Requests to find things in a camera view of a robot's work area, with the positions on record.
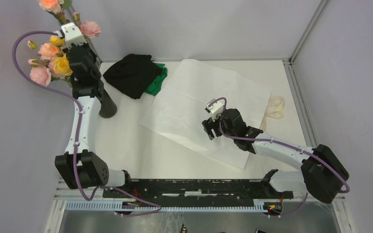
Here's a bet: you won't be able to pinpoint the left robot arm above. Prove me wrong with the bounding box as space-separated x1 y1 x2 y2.
54 44 133 198

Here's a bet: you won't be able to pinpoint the white slotted cable duct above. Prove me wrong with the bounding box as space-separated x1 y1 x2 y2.
65 200 269 213

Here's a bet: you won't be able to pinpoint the black cylindrical vase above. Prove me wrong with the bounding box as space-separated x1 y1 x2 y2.
99 89 118 118

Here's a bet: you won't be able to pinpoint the peach rose stem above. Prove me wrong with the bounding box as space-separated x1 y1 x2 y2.
37 0 72 25
38 39 65 61

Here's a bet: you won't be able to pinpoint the black cloth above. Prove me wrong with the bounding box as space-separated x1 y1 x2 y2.
103 54 163 100

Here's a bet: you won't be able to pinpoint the white paper bouquet wrap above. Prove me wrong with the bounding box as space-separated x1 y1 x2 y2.
140 59 272 168

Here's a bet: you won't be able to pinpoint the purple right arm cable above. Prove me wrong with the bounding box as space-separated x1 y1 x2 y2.
205 97 351 218

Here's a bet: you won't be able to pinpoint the yellow rose stem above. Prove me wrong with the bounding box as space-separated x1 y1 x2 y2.
50 35 73 76

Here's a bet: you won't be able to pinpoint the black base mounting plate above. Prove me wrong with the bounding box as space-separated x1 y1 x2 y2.
121 179 294 207

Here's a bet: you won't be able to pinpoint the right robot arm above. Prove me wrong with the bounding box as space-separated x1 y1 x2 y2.
202 107 349 204

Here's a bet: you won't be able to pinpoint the green cloth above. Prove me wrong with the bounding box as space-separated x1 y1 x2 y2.
144 63 168 96

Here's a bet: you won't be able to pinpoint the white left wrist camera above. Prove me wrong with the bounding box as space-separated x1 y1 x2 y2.
54 22 87 49

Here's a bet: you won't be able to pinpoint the cream printed ribbon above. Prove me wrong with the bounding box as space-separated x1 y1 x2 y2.
260 96 285 131

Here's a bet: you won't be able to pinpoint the pink rose stem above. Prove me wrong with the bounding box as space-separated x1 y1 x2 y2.
72 12 101 39

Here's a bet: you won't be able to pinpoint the pink roses in vase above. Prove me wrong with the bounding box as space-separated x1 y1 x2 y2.
28 59 71 86

